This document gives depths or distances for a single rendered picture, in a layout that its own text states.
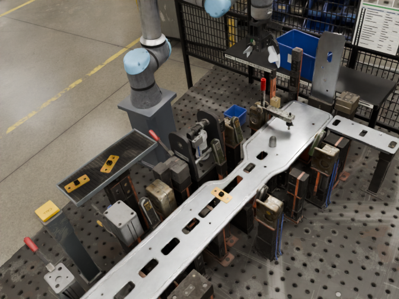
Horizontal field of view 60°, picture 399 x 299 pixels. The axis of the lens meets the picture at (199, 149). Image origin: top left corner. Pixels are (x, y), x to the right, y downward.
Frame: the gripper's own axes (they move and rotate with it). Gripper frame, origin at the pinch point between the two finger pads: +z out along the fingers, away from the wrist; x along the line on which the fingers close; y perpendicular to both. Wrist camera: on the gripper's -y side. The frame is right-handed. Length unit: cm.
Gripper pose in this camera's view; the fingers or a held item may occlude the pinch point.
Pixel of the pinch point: (263, 61)
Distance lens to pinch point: 147.8
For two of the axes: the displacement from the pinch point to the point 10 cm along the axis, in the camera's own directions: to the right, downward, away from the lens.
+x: 7.4, 4.2, -5.3
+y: -6.7, 5.7, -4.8
